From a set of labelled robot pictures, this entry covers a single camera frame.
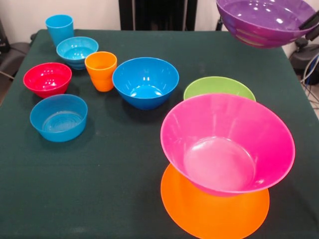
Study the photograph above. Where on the green bowl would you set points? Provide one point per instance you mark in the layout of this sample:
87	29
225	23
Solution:
216	85

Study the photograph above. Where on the large pink bowl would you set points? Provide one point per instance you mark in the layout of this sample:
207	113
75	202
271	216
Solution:
224	119

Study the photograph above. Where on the dark green tablecloth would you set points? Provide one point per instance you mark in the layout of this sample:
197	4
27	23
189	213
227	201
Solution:
99	174

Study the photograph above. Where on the orange cup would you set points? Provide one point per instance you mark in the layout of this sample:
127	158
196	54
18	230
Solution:
101	77

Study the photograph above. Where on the blue cup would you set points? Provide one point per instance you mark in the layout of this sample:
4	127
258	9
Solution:
59	30

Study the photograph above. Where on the large orange bowl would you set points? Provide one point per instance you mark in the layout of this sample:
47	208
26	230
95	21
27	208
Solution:
214	216

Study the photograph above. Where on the purple bowl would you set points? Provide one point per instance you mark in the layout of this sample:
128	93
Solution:
261	22

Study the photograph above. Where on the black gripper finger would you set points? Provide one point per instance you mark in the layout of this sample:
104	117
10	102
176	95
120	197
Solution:
314	33
309	23

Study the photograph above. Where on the translucent blue bowl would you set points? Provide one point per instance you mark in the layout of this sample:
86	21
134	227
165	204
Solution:
58	119

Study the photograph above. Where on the small crimson bowl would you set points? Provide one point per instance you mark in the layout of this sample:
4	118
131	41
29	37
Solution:
47	79

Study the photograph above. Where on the small ribbed cyan bowl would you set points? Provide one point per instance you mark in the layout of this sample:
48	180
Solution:
74	49

